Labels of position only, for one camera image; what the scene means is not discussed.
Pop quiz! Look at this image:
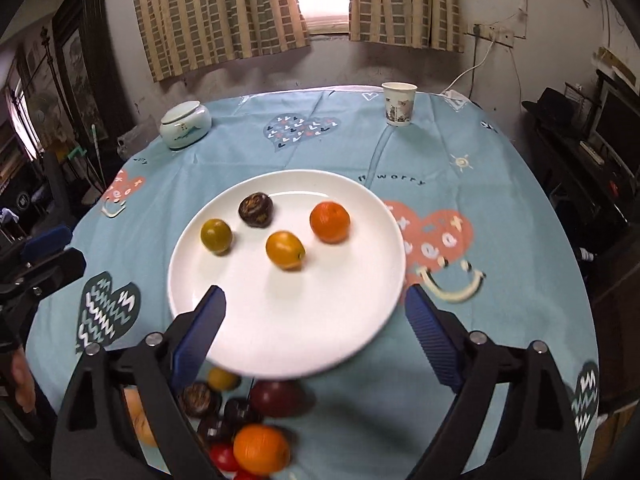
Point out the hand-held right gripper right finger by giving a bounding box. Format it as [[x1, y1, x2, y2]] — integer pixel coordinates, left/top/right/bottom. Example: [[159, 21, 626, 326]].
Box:
[[404, 284, 586, 480]]

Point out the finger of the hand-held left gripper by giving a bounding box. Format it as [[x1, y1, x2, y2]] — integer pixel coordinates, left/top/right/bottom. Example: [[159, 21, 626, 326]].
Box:
[[0, 248, 87, 311], [0, 225, 74, 273]]

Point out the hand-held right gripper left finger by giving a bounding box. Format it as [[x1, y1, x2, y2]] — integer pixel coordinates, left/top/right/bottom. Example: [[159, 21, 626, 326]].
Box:
[[50, 285, 227, 480]]

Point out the small yellow-orange fruit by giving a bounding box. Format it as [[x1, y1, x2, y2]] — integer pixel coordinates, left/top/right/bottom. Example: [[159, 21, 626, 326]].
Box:
[[206, 367, 240, 392]]

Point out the dark brown wrinkled fruit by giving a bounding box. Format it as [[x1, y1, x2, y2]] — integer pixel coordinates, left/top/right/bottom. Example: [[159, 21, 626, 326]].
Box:
[[180, 381, 222, 417], [238, 192, 274, 229]]

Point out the large dark red fruit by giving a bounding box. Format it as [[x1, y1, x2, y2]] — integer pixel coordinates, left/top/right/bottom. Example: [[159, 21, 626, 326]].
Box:
[[249, 380, 304, 418]]

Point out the white round plate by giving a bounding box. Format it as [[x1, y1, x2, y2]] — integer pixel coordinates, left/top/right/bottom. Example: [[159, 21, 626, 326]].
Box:
[[166, 169, 407, 378]]

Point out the pale tan round fruit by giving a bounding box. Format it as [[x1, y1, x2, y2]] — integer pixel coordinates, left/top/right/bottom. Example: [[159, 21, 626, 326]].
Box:
[[122, 387, 161, 448]]

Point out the large orange tangerine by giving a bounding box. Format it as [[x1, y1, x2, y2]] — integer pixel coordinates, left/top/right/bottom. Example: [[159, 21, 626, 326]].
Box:
[[233, 423, 291, 475]]

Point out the person's left hand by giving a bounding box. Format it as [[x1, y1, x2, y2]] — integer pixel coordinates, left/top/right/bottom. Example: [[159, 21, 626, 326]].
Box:
[[11, 347, 37, 413]]

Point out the green-yellow round fruit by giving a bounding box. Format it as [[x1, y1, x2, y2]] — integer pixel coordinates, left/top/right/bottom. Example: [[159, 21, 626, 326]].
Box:
[[200, 217, 233, 256]]

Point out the yellow round fruit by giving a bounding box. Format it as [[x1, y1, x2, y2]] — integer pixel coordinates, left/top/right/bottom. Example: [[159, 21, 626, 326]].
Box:
[[265, 230, 306, 272]]

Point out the white standing fan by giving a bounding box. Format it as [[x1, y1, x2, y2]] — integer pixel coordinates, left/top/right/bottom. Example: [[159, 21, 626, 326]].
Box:
[[22, 80, 66, 146]]

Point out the dark framed picture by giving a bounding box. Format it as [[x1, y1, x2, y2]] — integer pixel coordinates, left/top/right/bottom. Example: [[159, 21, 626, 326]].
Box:
[[51, 0, 136, 161]]

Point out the white ceramic lidded jar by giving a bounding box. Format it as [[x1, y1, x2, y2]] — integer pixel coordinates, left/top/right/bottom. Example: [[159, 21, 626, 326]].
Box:
[[160, 101, 212, 150]]

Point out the black side cabinet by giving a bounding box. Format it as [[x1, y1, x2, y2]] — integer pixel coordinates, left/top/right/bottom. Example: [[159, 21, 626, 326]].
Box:
[[530, 120, 640, 261]]

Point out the printed paper cup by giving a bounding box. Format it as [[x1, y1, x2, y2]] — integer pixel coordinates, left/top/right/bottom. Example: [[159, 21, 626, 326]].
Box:
[[382, 81, 417, 127]]

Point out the black hat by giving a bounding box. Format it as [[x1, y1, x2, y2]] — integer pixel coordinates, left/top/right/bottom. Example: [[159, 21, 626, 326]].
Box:
[[521, 87, 581, 128]]

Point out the wide striped checked curtain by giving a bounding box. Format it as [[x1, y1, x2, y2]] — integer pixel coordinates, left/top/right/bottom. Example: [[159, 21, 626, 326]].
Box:
[[129, 0, 311, 82]]

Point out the black monitor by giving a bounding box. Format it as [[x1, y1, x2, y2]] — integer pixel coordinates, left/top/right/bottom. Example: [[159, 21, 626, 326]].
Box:
[[592, 80, 640, 171]]

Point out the narrow striped checked curtain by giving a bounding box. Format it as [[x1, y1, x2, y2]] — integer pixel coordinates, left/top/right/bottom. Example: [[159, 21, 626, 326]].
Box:
[[347, 0, 465, 53]]

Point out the white power cable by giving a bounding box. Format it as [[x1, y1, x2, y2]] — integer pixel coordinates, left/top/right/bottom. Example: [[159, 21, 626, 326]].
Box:
[[440, 37, 493, 97]]

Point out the wall power strip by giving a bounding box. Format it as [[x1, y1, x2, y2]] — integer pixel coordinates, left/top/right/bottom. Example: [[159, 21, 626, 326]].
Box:
[[472, 22, 515, 48]]

